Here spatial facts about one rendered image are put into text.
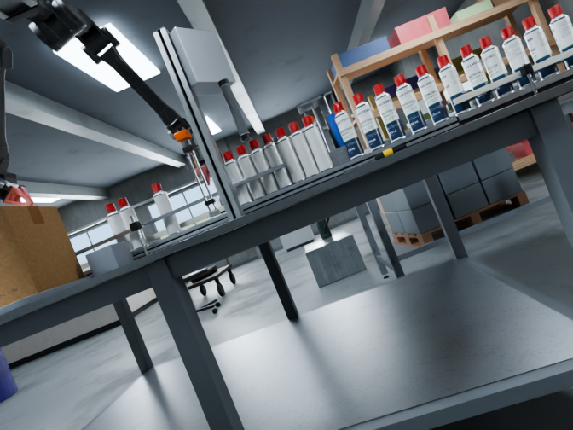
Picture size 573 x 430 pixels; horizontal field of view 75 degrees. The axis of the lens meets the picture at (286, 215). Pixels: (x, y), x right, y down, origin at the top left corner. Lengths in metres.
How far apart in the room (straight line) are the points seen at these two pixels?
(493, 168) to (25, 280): 3.76
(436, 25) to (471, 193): 2.60
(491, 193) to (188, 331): 3.46
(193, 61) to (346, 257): 2.73
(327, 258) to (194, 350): 2.74
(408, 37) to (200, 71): 4.53
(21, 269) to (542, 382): 1.38
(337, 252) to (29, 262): 2.84
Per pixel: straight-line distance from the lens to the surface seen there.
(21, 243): 1.32
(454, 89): 1.40
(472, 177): 4.00
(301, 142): 1.33
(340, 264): 3.69
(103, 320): 8.22
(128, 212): 1.53
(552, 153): 1.02
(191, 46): 1.35
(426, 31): 5.73
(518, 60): 1.49
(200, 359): 1.05
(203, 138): 1.26
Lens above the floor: 0.80
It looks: level
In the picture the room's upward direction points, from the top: 22 degrees counter-clockwise
